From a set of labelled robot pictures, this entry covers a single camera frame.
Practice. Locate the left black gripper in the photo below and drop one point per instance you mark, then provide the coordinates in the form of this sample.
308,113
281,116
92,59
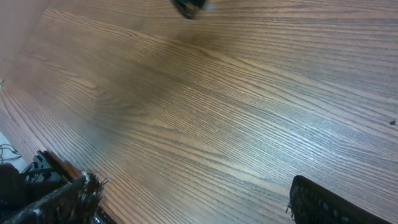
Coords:
190,8

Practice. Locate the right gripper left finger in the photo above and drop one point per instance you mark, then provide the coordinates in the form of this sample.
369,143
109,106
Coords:
75,202

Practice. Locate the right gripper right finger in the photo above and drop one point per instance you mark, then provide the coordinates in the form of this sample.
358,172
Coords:
311,203

